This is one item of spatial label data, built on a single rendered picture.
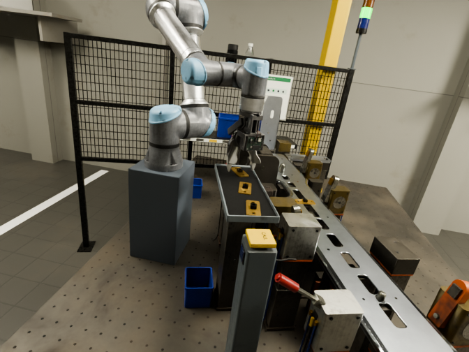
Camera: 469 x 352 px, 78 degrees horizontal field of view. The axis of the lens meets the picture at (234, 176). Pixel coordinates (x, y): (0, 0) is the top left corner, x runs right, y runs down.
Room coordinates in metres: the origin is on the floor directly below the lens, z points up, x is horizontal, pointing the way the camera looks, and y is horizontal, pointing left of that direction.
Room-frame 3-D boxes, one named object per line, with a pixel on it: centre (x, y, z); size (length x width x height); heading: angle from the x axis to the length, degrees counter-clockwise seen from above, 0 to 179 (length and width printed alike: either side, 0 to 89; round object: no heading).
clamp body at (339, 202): (1.21, -0.48, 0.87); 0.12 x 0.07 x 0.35; 101
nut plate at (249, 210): (0.69, -0.06, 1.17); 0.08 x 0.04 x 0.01; 1
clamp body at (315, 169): (1.56, -0.45, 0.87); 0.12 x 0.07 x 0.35; 101
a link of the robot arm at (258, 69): (0.93, -0.02, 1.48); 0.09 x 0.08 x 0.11; 42
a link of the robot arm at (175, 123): (1.09, 0.28, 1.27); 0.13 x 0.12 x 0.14; 132
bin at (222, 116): (1.97, 0.00, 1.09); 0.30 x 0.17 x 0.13; 94
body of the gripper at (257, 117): (0.92, -0.03, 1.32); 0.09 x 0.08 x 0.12; 26
